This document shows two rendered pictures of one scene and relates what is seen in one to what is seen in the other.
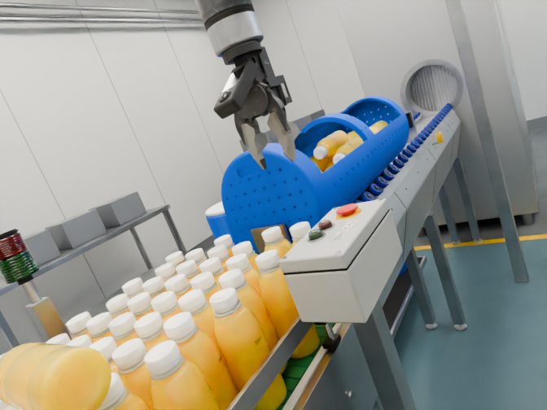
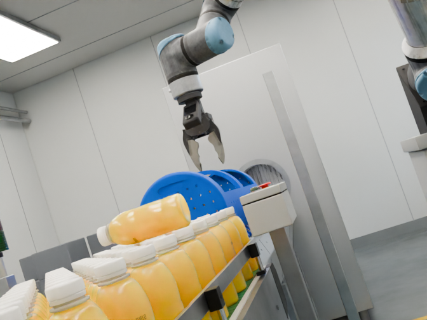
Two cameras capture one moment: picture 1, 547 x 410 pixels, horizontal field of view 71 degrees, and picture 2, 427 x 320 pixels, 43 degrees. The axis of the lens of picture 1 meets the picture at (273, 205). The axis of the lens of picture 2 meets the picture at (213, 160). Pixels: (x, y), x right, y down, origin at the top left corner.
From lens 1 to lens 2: 91 cm
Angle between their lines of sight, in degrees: 31
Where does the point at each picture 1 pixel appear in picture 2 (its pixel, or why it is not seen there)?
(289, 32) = (86, 136)
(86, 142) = not seen: outside the picture
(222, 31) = (184, 82)
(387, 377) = (299, 287)
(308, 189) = (218, 198)
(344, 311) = (280, 220)
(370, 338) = (288, 259)
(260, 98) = (204, 122)
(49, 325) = not seen: hidden behind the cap
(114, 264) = not seen: outside the picture
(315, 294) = (262, 213)
